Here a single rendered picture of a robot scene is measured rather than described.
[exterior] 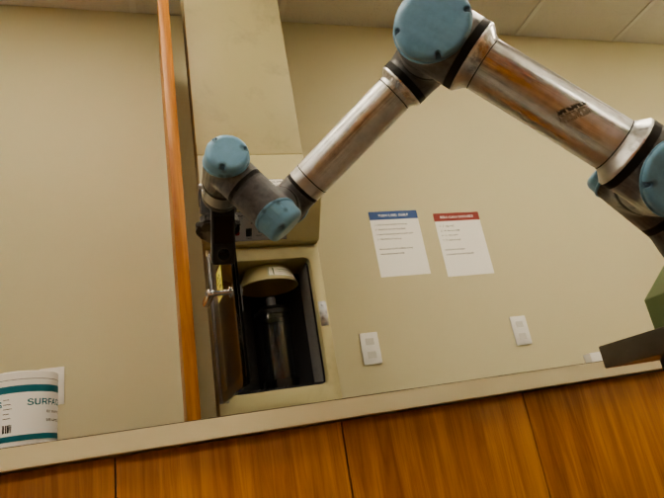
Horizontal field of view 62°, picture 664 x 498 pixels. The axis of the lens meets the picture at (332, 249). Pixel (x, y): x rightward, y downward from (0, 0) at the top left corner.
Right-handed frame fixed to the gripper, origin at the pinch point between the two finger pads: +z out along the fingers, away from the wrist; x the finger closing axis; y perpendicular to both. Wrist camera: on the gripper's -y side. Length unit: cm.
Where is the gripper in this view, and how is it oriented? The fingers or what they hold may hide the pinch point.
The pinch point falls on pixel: (215, 242)
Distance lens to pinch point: 125.5
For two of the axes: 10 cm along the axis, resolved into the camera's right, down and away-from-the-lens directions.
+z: -2.5, 3.7, 9.0
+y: -1.6, -9.3, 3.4
